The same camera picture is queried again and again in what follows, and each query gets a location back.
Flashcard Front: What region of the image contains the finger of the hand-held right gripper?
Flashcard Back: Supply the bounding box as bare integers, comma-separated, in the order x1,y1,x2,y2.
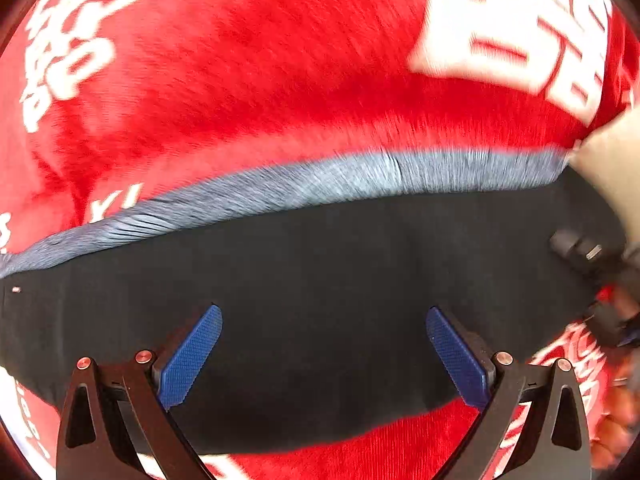
549,229,628,286
587,285,640,350

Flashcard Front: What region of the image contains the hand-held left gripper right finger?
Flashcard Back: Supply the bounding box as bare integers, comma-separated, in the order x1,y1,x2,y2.
426,306,593,480

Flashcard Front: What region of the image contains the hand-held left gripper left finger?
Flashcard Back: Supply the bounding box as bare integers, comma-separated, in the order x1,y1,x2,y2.
56,304,223,480

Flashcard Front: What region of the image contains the black pants patterned blue waistband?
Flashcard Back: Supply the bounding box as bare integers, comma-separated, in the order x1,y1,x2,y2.
0,149,628,456

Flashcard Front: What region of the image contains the cream pillow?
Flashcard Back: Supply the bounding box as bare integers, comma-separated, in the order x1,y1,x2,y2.
569,109,640,243

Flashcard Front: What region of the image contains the red printed blanket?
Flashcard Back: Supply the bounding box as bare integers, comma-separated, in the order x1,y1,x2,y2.
0,0,640,480

